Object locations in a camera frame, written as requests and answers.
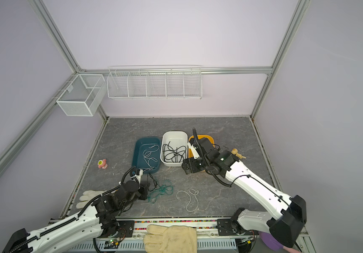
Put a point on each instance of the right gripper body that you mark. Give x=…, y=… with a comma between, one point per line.
x=197, y=165

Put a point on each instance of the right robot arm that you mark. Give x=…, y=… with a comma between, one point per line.
x=284, y=217

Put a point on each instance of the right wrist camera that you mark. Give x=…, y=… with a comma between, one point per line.
x=192, y=152

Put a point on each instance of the teal plastic bin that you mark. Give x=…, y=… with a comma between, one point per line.
x=147, y=154

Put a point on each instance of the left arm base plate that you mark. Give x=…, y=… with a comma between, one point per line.
x=120, y=229

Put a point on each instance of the purple brush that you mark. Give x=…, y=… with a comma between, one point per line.
x=273, y=244

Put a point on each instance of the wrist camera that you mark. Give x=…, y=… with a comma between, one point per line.
x=138, y=175
x=192, y=152

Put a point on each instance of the pink toy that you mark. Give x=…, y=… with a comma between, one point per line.
x=102, y=164

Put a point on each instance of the white plastic bin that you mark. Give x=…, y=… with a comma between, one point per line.
x=174, y=148

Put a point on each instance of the small white mesh basket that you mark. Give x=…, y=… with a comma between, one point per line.
x=83, y=95

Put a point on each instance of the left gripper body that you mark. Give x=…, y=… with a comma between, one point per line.
x=142, y=191

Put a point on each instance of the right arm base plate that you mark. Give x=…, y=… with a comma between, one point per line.
x=226, y=227

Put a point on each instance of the yellow wooden toy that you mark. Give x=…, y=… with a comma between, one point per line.
x=236, y=153

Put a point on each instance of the long white wire basket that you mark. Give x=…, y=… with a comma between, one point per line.
x=155, y=82

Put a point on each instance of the white knit glove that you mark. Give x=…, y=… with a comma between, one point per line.
x=86, y=197

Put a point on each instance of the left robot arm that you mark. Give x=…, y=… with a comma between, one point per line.
x=97, y=218

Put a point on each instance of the beige leather glove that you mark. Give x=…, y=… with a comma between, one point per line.
x=173, y=239

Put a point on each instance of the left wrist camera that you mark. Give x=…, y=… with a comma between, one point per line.
x=138, y=175

